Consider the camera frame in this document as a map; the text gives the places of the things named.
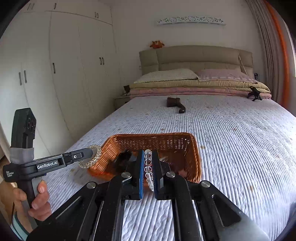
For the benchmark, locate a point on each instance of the beige padded headboard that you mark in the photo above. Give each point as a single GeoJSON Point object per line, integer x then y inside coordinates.
{"type": "Point", "coordinates": [196, 58]}

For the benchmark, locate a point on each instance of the bedside table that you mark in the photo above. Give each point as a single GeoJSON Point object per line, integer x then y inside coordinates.
{"type": "Point", "coordinates": [121, 100]}

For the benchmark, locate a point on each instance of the pink folded quilt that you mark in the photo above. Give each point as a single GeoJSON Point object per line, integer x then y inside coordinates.
{"type": "Point", "coordinates": [142, 92]}

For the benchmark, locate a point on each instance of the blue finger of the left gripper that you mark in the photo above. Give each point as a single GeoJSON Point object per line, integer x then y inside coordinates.
{"type": "Point", "coordinates": [78, 155]}

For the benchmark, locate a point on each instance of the white wardrobe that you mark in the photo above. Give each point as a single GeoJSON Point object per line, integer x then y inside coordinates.
{"type": "Point", "coordinates": [57, 58]}

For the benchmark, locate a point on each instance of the white floral pillow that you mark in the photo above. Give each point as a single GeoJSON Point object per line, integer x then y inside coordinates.
{"type": "Point", "coordinates": [168, 75]}

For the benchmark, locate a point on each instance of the pink pillow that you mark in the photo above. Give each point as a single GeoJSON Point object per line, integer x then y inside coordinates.
{"type": "Point", "coordinates": [224, 74]}

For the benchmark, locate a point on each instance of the beige folded quilt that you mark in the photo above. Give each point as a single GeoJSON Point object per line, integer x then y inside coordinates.
{"type": "Point", "coordinates": [216, 83]}

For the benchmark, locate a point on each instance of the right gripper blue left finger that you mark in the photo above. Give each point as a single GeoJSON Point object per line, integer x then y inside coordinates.
{"type": "Point", "coordinates": [135, 186]}

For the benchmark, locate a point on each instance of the brown hair brush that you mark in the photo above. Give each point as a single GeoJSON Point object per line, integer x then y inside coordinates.
{"type": "Point", "coordinates": [175, 102]}

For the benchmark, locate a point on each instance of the orange wicker basket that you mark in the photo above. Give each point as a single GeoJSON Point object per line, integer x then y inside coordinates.
{"type": "Point", "coordinates": [179, 149]}

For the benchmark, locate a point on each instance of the black small tripod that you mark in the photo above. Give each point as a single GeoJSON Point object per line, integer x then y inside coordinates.
{"type": "Point", "coordinates": [255, 93]}

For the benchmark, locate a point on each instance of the person's left hand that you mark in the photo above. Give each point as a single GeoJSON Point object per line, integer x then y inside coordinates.
{"type": "Point", "coordinates": [41, 208]}

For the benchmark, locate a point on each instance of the striped curtain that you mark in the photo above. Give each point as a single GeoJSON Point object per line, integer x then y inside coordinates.
{"type": "Point", "coordinates": [278, 52]}

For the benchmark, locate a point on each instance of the black round watch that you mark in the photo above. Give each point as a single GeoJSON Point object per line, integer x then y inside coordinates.
{"type": "Point", "coordinates": [125, 161]}

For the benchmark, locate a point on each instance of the white decorative wall shelf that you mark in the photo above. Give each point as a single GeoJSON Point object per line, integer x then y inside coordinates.
{"type": "Point", "coordinates": [191, 19]}

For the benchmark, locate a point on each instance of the orange plush toy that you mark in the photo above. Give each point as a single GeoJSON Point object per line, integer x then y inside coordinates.
{"type": "Point", "coordinates": [156, 44]}

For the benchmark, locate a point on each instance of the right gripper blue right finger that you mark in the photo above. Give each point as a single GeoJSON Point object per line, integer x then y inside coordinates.
{"type": "Point", "coordinates": [159, 170]}

